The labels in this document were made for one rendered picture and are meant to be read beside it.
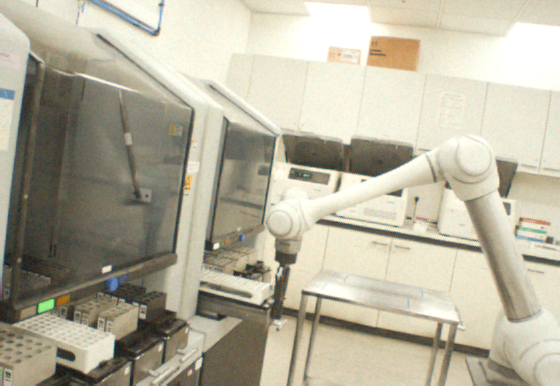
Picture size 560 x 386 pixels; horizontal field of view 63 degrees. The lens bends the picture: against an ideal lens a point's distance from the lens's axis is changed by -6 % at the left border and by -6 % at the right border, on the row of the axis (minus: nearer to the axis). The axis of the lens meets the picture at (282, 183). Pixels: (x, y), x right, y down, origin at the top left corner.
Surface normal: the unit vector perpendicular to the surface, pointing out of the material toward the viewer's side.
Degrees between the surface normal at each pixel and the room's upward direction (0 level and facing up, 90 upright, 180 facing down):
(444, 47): 90
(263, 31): 90
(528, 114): 90
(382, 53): 90
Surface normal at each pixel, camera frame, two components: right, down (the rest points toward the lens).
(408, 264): -0.25, 0.01
